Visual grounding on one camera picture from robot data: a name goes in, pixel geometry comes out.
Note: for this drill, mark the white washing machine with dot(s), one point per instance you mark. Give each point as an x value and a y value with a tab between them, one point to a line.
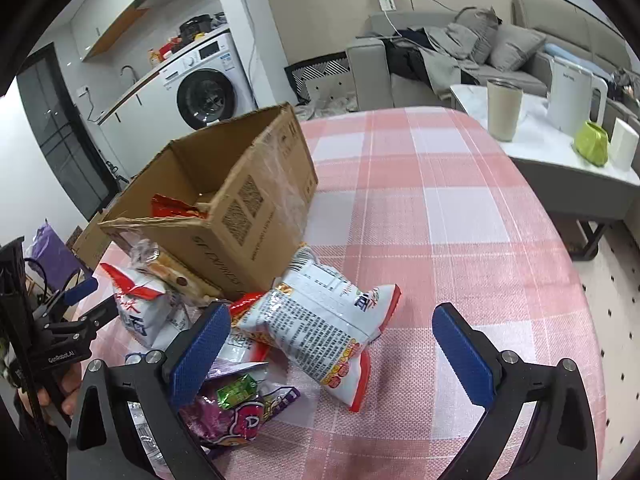
220	60

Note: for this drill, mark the green candy packet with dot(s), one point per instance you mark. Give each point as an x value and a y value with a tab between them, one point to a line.
235	390

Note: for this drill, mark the red white snack packet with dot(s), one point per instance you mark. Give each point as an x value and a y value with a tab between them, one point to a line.
239	347

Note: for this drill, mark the beige floor cloth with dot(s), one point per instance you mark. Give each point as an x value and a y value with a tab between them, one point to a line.
327	105

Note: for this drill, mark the black clothes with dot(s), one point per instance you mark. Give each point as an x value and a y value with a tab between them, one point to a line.
404	57

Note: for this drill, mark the white wall cabinet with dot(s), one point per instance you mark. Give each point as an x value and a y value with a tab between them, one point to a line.
125	10

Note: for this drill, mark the brown carton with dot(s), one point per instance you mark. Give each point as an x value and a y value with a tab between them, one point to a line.
90	245

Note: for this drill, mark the grey quilted coat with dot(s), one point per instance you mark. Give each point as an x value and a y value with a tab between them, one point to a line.
626	84

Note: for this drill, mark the light blue pillow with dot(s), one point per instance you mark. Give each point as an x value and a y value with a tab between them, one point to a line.
567	57

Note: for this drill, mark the white marble coffee table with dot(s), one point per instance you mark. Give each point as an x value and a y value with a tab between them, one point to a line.
540	146

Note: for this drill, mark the white text-printed snack packet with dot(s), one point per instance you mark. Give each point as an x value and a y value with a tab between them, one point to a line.
310	340

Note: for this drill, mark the purple snack packet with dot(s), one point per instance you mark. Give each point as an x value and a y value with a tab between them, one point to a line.
235	422

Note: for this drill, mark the white electric kettle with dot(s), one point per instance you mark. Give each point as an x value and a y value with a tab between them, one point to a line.
570	95

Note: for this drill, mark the white red-edged snack packet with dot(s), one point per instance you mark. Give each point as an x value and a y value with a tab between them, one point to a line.
325	280

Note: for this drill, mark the pink checked tablecloth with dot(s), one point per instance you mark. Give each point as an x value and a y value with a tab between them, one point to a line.
425	210

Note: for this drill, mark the grey cushion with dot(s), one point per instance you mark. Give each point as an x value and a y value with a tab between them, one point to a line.
515	46
477	30

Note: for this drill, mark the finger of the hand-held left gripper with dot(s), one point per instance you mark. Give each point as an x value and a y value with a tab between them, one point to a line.
100	315
80	289

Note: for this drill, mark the green mug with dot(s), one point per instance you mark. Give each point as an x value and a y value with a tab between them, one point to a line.
591	144

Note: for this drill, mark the yellow bottle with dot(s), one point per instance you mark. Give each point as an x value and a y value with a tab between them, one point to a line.
152	56

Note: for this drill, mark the grey jacket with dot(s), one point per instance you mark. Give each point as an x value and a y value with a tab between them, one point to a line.
442	62

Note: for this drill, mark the white dotted floor mat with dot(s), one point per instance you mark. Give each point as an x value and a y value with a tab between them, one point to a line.
617	310

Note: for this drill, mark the red box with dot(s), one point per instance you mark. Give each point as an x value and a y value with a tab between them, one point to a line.
167	48

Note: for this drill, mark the grey sofa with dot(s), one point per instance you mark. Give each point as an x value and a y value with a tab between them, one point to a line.
370	70

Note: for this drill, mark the cardboard box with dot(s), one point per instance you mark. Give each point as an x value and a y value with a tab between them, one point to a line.
260	210

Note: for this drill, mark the silver snack packet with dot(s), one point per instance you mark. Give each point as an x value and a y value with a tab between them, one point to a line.
145	440

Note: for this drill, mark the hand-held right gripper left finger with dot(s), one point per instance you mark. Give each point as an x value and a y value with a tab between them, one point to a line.
200	355

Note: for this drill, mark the purple bag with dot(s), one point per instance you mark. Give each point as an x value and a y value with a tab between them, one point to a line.
50	252

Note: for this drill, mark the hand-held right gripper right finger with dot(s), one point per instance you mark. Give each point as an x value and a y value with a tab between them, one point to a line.
462	355

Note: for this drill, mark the black white patterned panel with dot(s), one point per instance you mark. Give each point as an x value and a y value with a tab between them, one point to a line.
320	67

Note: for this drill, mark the clear biscuit packet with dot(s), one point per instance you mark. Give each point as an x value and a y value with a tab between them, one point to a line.
170	272

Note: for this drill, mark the beige tumbler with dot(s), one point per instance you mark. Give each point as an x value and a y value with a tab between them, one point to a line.
504	110

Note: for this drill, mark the white noodle snack packet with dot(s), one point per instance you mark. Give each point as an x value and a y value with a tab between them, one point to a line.
135	305

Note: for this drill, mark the white kitchen counter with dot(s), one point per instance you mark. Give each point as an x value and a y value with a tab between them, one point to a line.
130	110

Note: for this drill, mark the person's left hand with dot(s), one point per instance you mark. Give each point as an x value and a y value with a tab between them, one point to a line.
71	385

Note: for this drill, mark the metal faucet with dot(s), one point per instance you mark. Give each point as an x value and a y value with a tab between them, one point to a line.
127	71

